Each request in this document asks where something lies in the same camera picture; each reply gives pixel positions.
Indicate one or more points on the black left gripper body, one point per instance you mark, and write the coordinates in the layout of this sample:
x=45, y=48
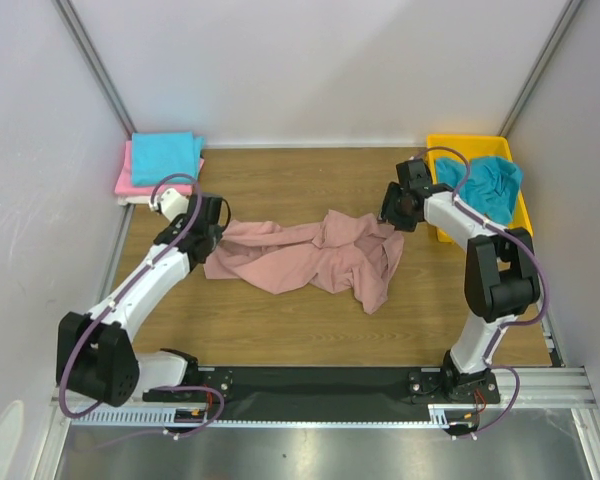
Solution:
x=215, y=236

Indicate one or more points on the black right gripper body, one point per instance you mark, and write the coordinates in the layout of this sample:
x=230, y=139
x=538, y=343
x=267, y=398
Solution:
x=389, y=209

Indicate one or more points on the dusty pink t shirt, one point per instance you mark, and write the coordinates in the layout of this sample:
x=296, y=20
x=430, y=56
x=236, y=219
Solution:
x=336, y=254

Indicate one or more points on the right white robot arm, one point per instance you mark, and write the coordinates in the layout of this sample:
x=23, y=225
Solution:
x=501, y=277

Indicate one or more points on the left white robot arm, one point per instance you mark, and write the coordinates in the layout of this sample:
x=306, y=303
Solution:
x=95, y=356

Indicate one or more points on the folded white t shirt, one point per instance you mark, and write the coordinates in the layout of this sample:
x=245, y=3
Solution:
x=133, y=199

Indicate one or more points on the folded pink t shirt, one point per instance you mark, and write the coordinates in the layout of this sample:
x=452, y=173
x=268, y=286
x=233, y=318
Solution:
x=125, y=188

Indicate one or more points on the folded teal t shirt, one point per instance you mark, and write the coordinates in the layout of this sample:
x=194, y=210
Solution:
x=155, y=156

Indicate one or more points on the teal crumpled t shirt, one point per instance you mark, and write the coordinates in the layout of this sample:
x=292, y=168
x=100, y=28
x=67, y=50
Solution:
x=492, y=187

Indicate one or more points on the yellow plastic bin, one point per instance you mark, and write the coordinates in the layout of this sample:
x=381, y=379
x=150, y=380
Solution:
x=449, y=163

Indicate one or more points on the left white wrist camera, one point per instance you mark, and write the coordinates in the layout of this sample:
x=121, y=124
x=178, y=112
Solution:
x=170, y=204

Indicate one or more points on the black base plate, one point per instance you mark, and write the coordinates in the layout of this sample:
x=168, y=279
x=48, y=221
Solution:
x=336, y=394

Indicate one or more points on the grey slotted cable duct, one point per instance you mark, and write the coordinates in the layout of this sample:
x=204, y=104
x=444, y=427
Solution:
x=171, y=417

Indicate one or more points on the aluminium frame rail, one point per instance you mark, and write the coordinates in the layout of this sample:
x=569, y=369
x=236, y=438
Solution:
x=96, y=66

